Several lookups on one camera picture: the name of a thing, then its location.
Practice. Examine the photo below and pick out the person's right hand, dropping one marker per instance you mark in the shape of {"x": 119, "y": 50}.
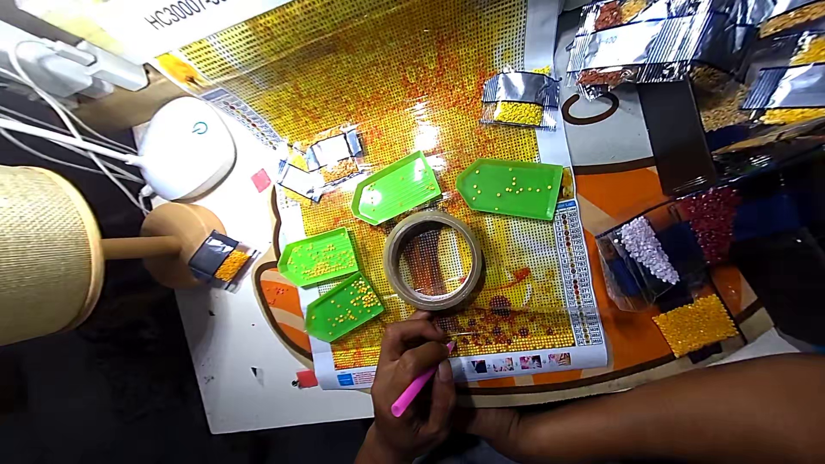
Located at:
{"x": 483, "y": 422}

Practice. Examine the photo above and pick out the person's left hand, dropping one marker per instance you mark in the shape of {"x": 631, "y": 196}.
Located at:
{"x": 403, "y": 380}

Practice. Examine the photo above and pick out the person's left middle finger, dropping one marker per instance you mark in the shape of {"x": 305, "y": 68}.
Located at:
{"x": 406, "y": 330}

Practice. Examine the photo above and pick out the person's left index finger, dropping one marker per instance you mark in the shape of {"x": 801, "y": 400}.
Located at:
{"x": 422, "y": 358}

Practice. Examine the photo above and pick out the person's left thumb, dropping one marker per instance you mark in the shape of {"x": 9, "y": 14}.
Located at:
{"x": 441, "y": 394}

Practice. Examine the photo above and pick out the pink pen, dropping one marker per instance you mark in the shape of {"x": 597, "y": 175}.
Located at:
{"x": 416, "y": 390}

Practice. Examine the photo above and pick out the person's left forearm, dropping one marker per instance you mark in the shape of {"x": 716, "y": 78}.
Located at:
{"x": 377, "y": 450}

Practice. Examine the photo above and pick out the person's right forearm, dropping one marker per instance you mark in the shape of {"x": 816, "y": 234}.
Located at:
{"x": 670, "y": 409}

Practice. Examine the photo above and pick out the scattered orange beads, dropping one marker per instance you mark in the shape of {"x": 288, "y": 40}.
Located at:
{"x": 361, "y": 301}
{"x": 325, "y": 264}

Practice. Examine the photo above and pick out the roll of clear tape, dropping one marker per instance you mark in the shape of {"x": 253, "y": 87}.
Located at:
{"x": 392, "y": 264}

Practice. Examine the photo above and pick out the green bead tray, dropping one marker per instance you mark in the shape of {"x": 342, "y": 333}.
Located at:
{"x": 300, "y": 267}
{"x": 325, "y": 325}
{"x": 387, "y": 196}
{"x": 538, "y": 174}

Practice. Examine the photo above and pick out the red wax square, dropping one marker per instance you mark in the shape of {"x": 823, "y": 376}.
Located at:
{"x": 307, "y": 379}

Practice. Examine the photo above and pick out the scattered yellow beads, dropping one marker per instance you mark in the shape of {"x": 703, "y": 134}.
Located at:
{"x": 411, "y": 183}
{"x": 514, "y": 188}

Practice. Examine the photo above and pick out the white table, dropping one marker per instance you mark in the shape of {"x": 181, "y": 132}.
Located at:
{"x": 242, "y": 386}

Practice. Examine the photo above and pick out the small silver bead packet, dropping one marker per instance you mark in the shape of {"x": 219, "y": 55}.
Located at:
{"x": 300, "y": 182}

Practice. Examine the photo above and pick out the packet of light brown beads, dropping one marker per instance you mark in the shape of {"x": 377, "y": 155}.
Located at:
{"x": 338, "y": 154}

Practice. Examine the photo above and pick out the packet of orange beads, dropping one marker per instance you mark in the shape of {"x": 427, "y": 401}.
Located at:
{"x": 225, "y": 258}

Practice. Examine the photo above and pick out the pink wax square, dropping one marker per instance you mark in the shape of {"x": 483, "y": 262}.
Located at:
{"x": 260, "y": 181}

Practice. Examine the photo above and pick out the orange cartoon board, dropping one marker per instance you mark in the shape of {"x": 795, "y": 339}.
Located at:
{"x": 619, "y": 277}

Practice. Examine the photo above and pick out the packet of white beads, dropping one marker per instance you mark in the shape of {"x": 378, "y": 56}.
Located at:
{"x": 644, "y": 251}

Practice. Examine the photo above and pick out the packet of yellow beads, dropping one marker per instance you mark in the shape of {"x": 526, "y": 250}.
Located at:
{"x": 519, "y": 103}

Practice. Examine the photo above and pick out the diamond painting canvas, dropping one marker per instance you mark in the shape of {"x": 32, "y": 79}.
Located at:
{"x": 374, "y": 77}

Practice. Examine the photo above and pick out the packet of golden beads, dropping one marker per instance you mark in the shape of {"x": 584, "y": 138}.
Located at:
{"x": 695, "y": 325}

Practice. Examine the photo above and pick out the white round power button device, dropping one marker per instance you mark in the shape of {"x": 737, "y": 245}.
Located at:
{"x": 184, "y": 148}

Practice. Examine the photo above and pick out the packet of dark red beads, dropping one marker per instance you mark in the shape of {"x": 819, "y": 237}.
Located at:
{"x": 712, "y": 219}

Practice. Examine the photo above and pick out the dark brown flat rectangle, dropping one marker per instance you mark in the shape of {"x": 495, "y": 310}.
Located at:
{"x": 673, "y": 135}

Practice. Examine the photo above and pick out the lamp with woven shade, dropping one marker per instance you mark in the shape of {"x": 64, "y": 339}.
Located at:
{"x": 51, "y": 251}

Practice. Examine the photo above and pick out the pile of silver bead packets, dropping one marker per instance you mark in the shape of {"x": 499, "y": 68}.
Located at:
{"x": 638, "y": 45}

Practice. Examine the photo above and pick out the white power strip with plugs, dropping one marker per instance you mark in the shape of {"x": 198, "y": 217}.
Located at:
{"x": 84, "y": 68}

